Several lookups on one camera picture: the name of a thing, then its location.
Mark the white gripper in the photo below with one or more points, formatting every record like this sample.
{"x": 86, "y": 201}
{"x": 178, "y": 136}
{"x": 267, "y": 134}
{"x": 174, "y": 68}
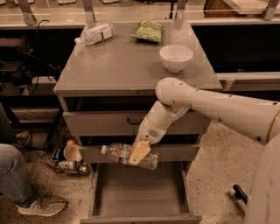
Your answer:
{"x": 149, "y": 131}

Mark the clear water bottle colourful label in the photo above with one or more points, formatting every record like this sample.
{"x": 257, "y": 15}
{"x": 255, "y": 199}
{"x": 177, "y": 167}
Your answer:
{"x": 120, "y": 152}

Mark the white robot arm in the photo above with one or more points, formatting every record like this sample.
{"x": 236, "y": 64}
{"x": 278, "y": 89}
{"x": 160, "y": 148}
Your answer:
{"x": 254, "y": 118}

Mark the grey middle drawer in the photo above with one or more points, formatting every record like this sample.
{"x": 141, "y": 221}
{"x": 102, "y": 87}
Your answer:
{"x": 170, "y": 148}

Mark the grey open bottom drawer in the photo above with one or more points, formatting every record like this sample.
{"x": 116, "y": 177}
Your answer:
{"x": 130, "y": 195}

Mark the grey top drawer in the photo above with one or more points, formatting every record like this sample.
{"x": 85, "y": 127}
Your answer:
{"x": 126, "y": 123}

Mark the grey metal drawer cabinet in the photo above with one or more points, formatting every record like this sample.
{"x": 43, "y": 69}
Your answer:
{"x": 117, "y": 74}

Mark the water bottle white label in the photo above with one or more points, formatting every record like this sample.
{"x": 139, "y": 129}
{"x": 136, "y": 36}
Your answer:
{"x": 96, "y": 34}

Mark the white cup in basket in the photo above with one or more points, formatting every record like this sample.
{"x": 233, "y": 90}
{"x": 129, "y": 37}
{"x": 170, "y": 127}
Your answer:
{"x": 72, "y": 153}

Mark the red apple in basket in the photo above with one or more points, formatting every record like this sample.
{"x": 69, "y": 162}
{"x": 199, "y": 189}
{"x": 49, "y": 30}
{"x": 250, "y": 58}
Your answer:
{"x": 71, "y": 141}

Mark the metal can in basket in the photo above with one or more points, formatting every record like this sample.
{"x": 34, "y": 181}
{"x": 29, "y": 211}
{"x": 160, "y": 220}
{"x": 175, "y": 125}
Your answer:
{"x": 68, "y": 165}

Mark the blue packet in basket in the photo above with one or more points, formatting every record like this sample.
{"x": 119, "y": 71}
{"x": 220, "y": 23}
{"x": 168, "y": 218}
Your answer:
{"x": 59, "y": 154}

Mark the white ceramic bowl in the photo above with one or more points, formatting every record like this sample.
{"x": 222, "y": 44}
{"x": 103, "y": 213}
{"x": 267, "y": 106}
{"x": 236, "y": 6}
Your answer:
{"x": 175, "y": 57}

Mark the black chair leg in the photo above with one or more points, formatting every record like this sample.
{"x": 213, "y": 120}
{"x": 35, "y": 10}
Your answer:
{"x": 240, "y": 194}

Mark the grey knit sneaker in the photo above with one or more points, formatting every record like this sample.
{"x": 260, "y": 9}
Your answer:
{"x": 45, "y": 206}

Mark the green chip bag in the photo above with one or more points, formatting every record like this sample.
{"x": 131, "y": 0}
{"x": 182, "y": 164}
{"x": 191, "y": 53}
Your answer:
{"x": 148, "y": 30}

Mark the person leg in jeans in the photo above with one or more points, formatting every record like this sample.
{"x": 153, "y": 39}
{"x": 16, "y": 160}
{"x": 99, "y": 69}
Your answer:
{"x": 15, "y": 183}

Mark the wire basket on floor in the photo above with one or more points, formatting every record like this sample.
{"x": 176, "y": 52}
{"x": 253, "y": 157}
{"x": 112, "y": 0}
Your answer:
{"x": 82, "y": 168}

